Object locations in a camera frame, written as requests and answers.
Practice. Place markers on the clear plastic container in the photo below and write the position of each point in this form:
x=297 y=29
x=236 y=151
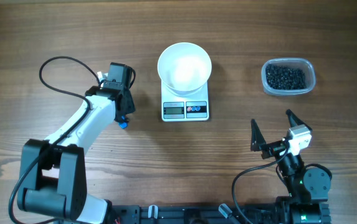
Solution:
x=301 y=63

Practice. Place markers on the black beans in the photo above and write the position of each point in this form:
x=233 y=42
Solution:
x=285 y=78

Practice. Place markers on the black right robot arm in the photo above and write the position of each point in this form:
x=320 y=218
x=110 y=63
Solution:
x=307 y=185

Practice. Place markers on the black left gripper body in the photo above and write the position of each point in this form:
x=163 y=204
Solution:
x=131 y=107

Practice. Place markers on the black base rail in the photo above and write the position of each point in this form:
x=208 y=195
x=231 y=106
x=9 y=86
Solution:
x=203 y=214

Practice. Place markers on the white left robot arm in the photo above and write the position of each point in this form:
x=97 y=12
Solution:
x=52 y=178

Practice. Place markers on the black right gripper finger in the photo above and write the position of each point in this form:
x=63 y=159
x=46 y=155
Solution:
x=294 y=120
x=257 y=139

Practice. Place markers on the white digital kitchen scale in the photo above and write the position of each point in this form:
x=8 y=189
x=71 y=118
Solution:
x=187 y=106

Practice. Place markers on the pink scoop with blue handle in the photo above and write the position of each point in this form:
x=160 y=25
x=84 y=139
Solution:
x=123 y=122

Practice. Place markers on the white bowl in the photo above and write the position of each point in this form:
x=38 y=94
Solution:
x=184 y=67

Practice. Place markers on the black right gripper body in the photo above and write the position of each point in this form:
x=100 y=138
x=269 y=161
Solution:
x=272 y=149

